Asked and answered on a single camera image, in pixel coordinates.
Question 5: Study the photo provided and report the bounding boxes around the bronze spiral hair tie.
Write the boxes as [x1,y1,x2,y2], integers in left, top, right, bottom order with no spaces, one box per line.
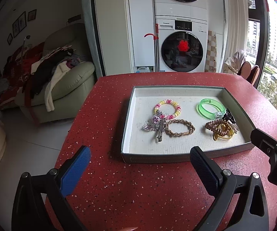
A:
[205,118,233,138]

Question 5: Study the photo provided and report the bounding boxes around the black patterned hair clip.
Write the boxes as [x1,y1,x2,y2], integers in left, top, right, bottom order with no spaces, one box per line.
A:
[222,109,236,125]

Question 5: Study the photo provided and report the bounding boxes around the brown braided bracelet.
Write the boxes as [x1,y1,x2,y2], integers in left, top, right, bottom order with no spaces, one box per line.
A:
[164,119,196,138]

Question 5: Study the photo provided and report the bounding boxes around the silver star hair clip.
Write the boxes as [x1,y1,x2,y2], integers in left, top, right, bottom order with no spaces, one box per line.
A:
[151,110,166,143]

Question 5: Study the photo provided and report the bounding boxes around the grey jewelry tray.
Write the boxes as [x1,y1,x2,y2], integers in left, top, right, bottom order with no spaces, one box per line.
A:
[121,85,255,164]

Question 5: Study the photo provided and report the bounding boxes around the person's left hand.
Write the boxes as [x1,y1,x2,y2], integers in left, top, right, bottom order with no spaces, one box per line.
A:
[118,227,138,231]

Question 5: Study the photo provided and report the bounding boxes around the green translucent bangle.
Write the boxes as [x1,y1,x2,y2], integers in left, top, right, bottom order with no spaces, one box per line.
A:
[196,98,226,121]

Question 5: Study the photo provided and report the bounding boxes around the brown chair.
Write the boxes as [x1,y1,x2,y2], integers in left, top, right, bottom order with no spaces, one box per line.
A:
[238,62,251,79]
[246,65,260,85]

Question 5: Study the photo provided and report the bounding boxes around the checkered cloth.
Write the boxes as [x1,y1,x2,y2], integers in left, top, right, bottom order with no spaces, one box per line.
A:
[205,30,217,73]

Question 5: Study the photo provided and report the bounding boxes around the pile of clothes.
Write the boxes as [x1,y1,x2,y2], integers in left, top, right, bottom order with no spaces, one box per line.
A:
[0,43,82,124]

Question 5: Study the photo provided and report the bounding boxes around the white washing machine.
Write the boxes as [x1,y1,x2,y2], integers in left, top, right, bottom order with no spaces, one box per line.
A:
[156,16,208,73]

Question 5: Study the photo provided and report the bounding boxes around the yellow cord bracelet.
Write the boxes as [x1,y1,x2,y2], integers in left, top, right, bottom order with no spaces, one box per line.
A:
[212,125,236,141]

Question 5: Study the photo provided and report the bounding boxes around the pink yellow beaded bracelet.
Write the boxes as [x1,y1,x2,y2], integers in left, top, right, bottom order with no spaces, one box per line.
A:
[142,99,182,133]

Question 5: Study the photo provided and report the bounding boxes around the red handled mop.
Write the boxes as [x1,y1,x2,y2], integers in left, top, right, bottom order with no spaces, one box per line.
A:
[144,23,160,72]

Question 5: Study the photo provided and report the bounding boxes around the wall picture frames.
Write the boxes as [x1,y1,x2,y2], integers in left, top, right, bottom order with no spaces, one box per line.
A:
[7,9,37,45]

